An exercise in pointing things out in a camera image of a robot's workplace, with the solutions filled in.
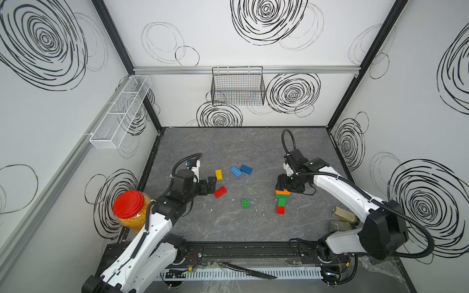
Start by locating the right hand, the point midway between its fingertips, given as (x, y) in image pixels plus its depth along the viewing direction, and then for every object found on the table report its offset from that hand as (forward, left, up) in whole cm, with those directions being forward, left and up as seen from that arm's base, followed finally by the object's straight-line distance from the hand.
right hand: (282, 189), depth 82 cm
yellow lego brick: (+12, +31, -8) cm, 34 cm away
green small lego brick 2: (-4, 0, -4) cm, 6 cm away
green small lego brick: (-5, +16, -7) cm, 18 cm away
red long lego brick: (+2, +29, -8) cm, 30 cm away
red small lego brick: (-6, -1, -11) cm, 12 cm away
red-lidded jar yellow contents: (-14, +60, +10) cm, 62 cm away
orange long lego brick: (-4, +1, +6) cm, 7 cm away
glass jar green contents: (-13, -22, -6) cm, 27 cm away
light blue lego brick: (+15, +22, -9) cm, 28 cm away
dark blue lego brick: (+16, +16, -9) cm, 24 cm away
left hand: (+1, +33, +6) cm, 34 cm away
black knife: (-30, +15, -10) cm, 35 cm away
